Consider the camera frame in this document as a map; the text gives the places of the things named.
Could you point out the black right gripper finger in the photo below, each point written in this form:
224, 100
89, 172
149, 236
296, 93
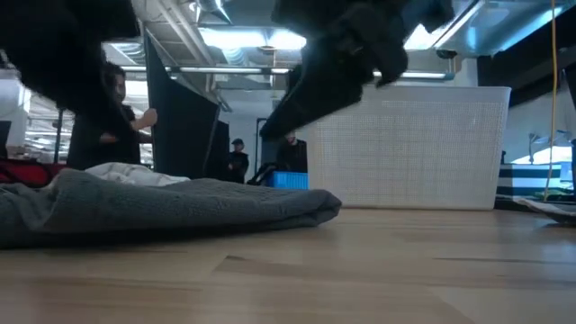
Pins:
315, 94
384, 54

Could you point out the white towel with red checks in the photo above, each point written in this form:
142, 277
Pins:
130, 173

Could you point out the dark grey terry towel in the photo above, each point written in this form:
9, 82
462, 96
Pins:
180, 207

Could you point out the black background robot arm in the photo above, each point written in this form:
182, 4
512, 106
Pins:
266, 175

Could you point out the person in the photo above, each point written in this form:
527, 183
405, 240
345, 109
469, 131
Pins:
294, 155
112, 144
238, 162

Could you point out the blue plastic bin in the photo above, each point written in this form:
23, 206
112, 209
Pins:
290, 180

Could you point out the white plastic basket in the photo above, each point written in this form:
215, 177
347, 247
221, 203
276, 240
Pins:
405, 153

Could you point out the long LED light bar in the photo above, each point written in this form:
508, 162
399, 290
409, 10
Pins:
216, 70

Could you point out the black folding partition screen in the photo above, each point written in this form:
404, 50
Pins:
184, 126

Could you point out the red plastic bin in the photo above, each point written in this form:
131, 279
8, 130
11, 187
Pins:
27, 173

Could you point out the black white striped object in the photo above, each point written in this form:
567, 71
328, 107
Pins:
526, 177

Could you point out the black ceiling security camera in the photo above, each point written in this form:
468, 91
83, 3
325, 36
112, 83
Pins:
445, 54

